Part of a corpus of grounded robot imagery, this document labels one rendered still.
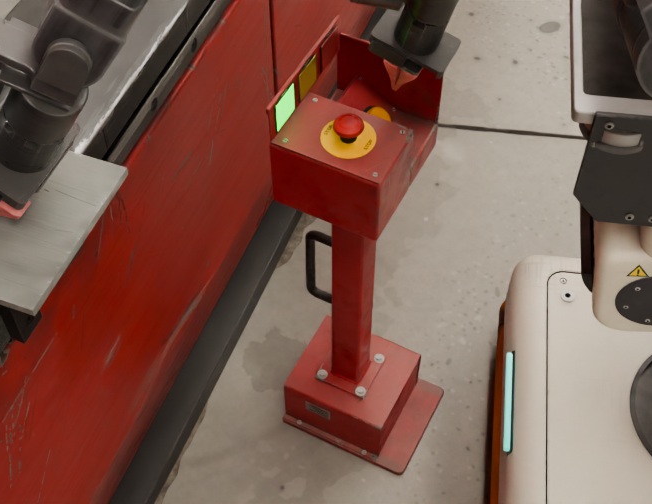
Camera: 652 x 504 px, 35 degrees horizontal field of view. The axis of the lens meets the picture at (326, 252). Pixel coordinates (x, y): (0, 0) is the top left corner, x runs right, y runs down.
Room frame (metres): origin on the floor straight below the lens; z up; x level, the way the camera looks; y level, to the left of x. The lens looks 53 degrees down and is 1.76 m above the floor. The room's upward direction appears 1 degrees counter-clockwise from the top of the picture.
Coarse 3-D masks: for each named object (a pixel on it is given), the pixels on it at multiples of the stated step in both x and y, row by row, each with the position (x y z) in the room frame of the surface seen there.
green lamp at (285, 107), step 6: (288, 90) 0.95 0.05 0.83; (288, 96) 0.95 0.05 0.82; (282, 102) 0.94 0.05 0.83; (288, 102) 0.95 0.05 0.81; (276, 108) 0.93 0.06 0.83; (282, 108) 0.94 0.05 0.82; (288, 108) 0.95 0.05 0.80; (294, 108) 0.96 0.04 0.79; (276, 114) 0.93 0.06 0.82; (282, 114) 0.94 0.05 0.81; (288, 114) 0.95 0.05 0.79; (282, 120) 0.94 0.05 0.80
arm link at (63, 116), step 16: (0, 80) 0.59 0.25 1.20; (16, 80) 0.60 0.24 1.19; (16, 96) 0.60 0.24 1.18; (32, 96) 0.59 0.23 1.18; (80, 96) 0.61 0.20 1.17; (16, 112) 0.59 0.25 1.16; (32, 112) 0.58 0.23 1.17; (48, 112) 0.58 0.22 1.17; (64, 112) 0.59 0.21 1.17; (16, 128) 0.59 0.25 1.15; (32, 128) 0.59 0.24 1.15; (48, 128) 0.59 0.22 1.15; (64, 128) 0.59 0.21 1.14
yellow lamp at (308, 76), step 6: (312, 60) 1.01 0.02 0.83; (306, 66) 1.00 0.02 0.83; (312, 66) 1.01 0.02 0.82; (306, 72) 1.00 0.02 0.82; (312, 72) 1.01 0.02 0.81; (300, 78) 0.98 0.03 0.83; (306, 78) 1.00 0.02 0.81; (312, 78) 1.01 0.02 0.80; (300, 84) 0.98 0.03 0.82; (306, 84) 0.99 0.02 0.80; (312, 84) 1.01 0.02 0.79; (300, 90) 0.98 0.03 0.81; (306, 90) 0.99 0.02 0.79; (300, 96) 0.98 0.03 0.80
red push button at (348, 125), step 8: (336, 120) 0.92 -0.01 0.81; (344, 120) 0.92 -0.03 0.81; (352, 120) 0.92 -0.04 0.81; (360, 120) 0.92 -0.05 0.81; (336, 128) 0.91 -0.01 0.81; (344, 128) 0.91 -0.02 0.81; (352, 128) 0.91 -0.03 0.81; (360, 128) 0.91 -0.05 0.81; (344, 136) 0.90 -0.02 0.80; (352, 136) 0.90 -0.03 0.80
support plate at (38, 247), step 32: (64, 160) 0.69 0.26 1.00; (96, 160) 0.69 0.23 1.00; (64, 192) 0.65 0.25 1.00; (96, 192) 0.65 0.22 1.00; (0, 224) 0.61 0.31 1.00; (32, 224) 0.61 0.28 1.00; (64, 224) 0.61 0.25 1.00; (0, 256) 0.57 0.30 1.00; (32, 256) 0.57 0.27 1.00; (64, 256) 0.57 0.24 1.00; (0, 288) 0.53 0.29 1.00; (32, 288) 0.53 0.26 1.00
